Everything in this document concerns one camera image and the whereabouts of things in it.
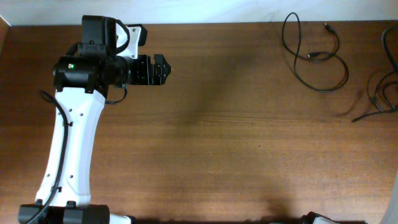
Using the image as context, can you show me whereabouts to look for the black USB cable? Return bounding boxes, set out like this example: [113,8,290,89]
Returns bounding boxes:
[351,24,398,123]
[281,12,349,93]

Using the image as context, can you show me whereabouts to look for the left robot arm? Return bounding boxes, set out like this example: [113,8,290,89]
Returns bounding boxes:
[18,15,172,223]

